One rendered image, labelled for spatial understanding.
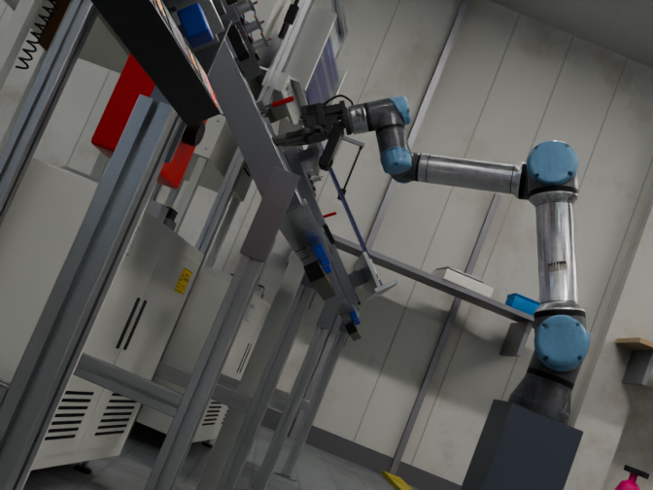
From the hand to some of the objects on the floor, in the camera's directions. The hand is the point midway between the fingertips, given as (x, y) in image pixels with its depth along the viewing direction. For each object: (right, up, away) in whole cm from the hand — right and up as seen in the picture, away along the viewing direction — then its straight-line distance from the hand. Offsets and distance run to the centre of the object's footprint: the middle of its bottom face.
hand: (274, 143), depth 231 cm
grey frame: (-42, -80, -36) cm, 98 cm away
